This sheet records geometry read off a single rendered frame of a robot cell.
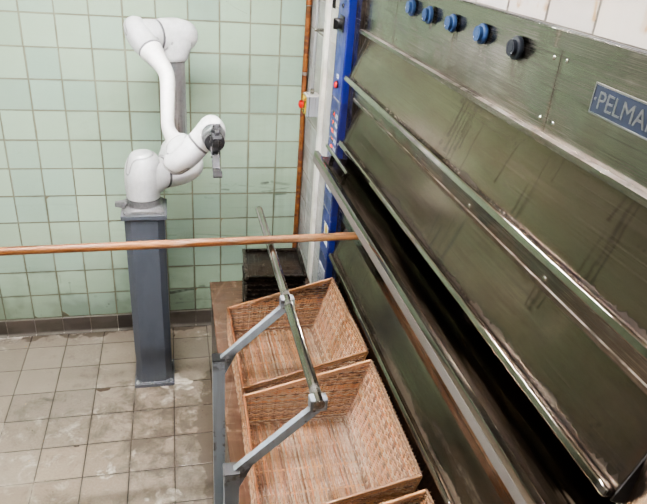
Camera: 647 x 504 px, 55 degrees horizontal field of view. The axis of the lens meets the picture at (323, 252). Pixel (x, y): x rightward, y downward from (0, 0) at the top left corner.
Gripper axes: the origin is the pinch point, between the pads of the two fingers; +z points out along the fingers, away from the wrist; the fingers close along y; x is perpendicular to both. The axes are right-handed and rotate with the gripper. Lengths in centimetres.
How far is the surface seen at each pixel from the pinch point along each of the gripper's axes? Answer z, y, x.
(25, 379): -74, 149, 96
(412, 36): 25, -47, -57
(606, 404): 142, -6, -56
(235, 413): 30, 91, -4
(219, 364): 45, 55, 3
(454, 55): 57, -48, -57
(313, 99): -82, -1, -51
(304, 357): 75, 32, -18
